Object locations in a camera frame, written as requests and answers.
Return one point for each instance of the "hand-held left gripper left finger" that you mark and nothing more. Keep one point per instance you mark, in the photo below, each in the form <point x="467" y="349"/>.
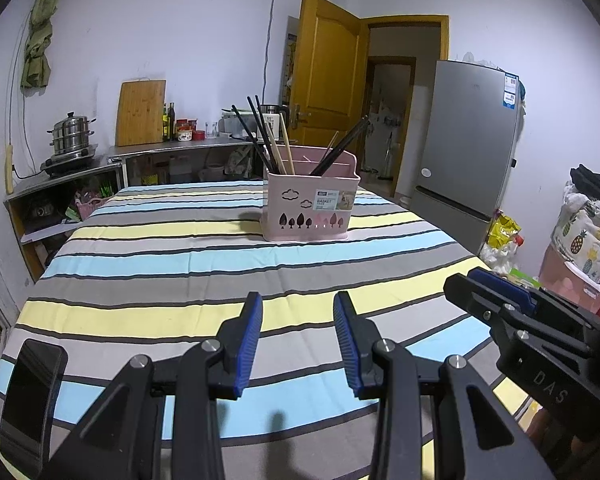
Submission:
<point x="245" y="350"/>

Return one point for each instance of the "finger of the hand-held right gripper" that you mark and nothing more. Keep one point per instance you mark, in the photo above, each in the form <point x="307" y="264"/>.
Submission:
<point x="505" y="290"/>
<point x="475" y="297"/>

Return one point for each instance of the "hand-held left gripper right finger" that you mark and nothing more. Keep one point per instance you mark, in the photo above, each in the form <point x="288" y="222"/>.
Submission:
<point x="347" y="350"/>

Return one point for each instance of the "pink plastic basket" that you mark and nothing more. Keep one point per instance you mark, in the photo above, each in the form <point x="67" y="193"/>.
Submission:
<point x="300" y="220"/>

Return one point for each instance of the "green packet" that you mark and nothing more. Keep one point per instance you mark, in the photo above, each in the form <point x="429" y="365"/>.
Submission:
<point x="525" y="276"/>

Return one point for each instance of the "white plastic bag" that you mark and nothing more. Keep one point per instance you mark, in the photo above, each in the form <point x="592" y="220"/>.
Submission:
<point x="497" y="260"/>

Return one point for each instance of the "pink box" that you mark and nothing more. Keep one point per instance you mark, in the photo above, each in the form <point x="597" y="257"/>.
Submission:
<point x="560" y="275"/>

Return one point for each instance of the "yellow snack bag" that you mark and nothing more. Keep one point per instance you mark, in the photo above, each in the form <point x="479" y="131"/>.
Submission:
<point x="505" y="230"/>

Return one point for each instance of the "pineapple print bag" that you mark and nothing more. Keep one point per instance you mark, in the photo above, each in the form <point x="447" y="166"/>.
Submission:
<point x="580" y="240"/>

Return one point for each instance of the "striped tablecloth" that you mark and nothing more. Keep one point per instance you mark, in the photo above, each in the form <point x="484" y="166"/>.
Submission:
<point x="180" y="260"/>

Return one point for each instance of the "dark cloth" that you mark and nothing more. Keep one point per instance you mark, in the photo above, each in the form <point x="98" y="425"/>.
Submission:
<point x="595" y="179"/>

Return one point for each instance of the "grey refrigerator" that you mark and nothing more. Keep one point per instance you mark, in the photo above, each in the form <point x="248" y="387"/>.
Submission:
<point x="460" y="135"/>

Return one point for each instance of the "mop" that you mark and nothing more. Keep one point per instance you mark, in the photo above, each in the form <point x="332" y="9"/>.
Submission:
<point x="389" y="155"/>

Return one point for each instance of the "small pink basket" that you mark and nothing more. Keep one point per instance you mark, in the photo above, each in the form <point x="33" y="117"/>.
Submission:
<point x="91" y="208"/>

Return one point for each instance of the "steel kitchen counter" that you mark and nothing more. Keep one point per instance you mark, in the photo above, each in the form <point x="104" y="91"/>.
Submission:
<point x="180" y="146"/>

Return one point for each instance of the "black smartphone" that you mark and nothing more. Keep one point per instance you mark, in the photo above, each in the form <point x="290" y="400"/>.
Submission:
<point x="30" y="400"/>

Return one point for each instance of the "red lidded jar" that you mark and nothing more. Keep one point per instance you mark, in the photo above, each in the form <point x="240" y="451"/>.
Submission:
<point x="198" y="134"/>
<point x="184" y="132"/>

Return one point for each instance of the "clear plastic storage box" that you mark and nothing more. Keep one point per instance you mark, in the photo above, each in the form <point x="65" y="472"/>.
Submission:
<point x="230" y="125"/>

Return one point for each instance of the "dark oil bottle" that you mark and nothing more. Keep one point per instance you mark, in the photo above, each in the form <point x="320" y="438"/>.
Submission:
<point x="172" y="127"/>
<point x="165" y="127"/>

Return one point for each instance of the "wooden cutting board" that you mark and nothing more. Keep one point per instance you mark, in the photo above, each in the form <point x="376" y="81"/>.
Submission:
<point x="140" y="115"/>

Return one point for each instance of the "black stove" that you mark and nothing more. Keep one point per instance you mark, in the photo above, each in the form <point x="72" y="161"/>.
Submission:
<point x="65" y="165"/>

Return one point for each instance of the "steel steamer pot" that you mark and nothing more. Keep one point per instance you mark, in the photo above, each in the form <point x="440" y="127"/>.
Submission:
<point x="70" y="135"/>

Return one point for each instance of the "yellow wooden door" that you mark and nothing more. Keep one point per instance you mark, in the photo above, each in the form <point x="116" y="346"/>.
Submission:
<point x="325" y="60"/>

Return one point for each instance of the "yellowed power strip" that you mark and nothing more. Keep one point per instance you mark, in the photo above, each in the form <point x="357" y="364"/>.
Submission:
<point x="9" y="170"/>

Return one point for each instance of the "green hanging cloth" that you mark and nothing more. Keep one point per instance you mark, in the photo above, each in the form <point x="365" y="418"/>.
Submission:
<point x="37" y="60"/>

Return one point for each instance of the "wall calendar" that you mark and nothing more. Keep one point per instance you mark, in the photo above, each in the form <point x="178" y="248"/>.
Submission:
<point x="287" y="75"/>

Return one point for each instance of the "yellow wooden door frame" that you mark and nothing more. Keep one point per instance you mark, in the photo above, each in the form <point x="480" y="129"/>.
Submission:
<point x="405" y="20"/>

